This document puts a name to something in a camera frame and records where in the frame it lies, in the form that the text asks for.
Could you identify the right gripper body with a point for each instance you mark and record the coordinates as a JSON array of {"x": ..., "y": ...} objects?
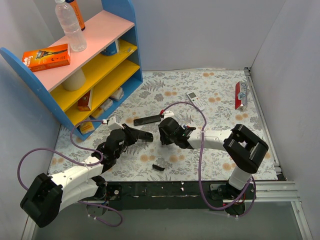
[{"x": 164, "y": 135}]

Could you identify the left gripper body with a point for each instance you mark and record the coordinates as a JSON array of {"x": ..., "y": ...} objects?
[{"x": 130, "y": 133}]

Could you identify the black TV remote with buttons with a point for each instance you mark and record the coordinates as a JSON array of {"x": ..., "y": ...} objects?
[{"x": 138, "y": 134}]

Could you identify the black battery cover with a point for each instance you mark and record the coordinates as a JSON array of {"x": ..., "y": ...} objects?
[{"x": 158, "y": 168}]

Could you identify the slim black remote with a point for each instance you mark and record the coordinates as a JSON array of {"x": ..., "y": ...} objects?
[{"x": 147, "y": 120}]

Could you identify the white air conditioner remote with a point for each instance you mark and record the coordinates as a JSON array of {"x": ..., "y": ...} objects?
[{"x": 195, "y": 100}]

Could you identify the yellow orange packet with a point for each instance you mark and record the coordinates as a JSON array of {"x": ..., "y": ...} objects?
[{"x": 86, "y": 127}]

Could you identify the yellow soap pack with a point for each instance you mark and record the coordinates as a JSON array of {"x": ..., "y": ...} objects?
[{"x": 97, "y": 113}]

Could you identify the white soap pack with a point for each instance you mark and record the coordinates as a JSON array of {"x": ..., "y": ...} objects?
[
  {"x": 117, "y": 95},
  {"x": 106, "y": 104}
]

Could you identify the floral table mat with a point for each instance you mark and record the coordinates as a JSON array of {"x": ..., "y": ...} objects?
[{"x": 216, "y": 89}]

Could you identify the orange red box on shelf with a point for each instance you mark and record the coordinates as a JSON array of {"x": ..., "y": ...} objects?
[{"x": 85, "y": 102}]

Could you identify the blue pink yellow shelf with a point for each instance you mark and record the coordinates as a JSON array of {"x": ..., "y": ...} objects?
[{"x": 104, "y": 74}]

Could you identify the cream cylinder container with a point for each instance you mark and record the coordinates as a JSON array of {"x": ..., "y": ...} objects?
[{"x": 75, "y": 81}]

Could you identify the red toothpaste box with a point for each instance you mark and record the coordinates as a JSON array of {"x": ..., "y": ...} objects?
[{"x": 241, "y": 96}]

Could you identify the blue white box on shelf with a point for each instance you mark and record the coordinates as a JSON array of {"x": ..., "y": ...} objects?
[{"x": 112, "y": 49}]

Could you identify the orange razor box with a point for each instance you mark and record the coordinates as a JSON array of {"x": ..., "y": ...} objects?
[{"x": 47, "y": 58}]

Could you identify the clear plastic water bottle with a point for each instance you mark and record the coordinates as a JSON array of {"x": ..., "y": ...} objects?
[{"x": 70, "y": 25}]

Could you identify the orange bottle on shelf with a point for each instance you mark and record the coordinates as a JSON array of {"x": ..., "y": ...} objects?
[{"x": 76, "y": 8}]

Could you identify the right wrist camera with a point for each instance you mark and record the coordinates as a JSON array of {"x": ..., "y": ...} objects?
[{"x": 166, "y": 114}]

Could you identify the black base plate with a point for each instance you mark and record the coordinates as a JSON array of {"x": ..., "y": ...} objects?
[{"x": 150, "y": 195}]

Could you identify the aluminium frame rail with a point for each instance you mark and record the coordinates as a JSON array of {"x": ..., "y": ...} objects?
[{"x": 176, "y": 211}]

